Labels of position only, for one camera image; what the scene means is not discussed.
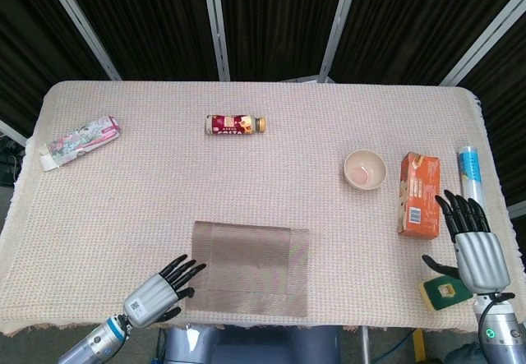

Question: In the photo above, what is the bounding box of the orange carton box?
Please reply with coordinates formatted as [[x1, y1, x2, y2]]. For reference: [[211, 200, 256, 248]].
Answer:
[[396, 152, 441, 242]]

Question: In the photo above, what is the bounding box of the beige bowl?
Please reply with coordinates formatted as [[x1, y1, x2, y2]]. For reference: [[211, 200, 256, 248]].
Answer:
[[344, 150, 388, 191]]

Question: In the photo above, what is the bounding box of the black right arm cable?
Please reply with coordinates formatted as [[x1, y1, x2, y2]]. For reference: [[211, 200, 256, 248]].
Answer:
[[476, 293, 515, 364]]

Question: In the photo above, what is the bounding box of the dark pleated screen panel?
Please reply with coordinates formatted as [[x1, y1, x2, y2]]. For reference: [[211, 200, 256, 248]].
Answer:
[[215, 0, 350, 82], [0, 0, 110, 135], [57, 0, 221, 81], [328, 0, 526, 85], [458, 14, 526, 209]]

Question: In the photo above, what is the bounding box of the beige woven tablecloth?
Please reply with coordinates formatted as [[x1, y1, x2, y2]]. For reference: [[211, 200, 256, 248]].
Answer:
[[0, 80, 526, 336]]

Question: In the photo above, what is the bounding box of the black equipment with cables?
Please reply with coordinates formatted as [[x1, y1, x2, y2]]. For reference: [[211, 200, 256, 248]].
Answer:
[[0, 136, 25, 187]]

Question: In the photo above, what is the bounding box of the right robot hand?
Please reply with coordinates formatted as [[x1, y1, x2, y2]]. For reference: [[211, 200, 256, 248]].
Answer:
[[422, 190, 512, 296]]

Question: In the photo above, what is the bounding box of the pink floral tissue pack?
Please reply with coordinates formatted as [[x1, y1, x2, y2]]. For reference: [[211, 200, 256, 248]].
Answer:
[[39, 115, 123, 172]]

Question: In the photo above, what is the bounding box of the brown woven placemat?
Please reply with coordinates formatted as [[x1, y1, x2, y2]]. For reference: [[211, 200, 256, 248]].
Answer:
[[184, 220, 310, 318]]

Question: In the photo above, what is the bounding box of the green yellow sponge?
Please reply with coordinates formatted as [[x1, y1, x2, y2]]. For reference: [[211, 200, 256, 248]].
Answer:
[[418, 275, 473, 311]]

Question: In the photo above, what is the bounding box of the blue white plastic wrap roll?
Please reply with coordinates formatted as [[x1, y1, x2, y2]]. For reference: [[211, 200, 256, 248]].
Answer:
[[457, 145, 485, 204]]

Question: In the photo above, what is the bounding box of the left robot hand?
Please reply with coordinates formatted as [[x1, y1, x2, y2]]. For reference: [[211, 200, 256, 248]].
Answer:
[[122, 255, 208, 329]]

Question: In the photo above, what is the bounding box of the blue grey robot torso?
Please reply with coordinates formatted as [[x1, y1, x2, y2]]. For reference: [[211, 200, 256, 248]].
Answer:
[[162, 325, 342, 364]]

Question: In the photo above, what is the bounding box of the grey metal table leg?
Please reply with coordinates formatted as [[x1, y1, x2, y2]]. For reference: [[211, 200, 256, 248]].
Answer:
[[359, 325, 373, 364]]

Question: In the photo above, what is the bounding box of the Costa coffee bottle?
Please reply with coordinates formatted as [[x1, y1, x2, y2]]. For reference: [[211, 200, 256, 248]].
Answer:
[[204, 113, 267, 137]]

